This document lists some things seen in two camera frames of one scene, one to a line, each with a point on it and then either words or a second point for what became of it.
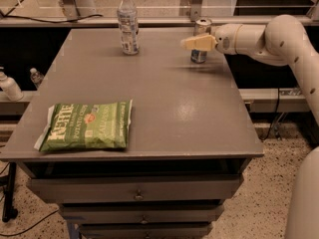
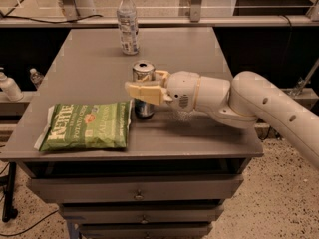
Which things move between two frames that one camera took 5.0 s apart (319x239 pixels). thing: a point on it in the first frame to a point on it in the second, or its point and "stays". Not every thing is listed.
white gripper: [225, 40] to [181, 90]
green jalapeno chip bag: [88, 125] stays
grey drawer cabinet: [190, 138] stays
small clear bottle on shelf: [36, 77] stays
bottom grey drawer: [146, 230] stays
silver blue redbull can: [201, 27] to [144, 72]
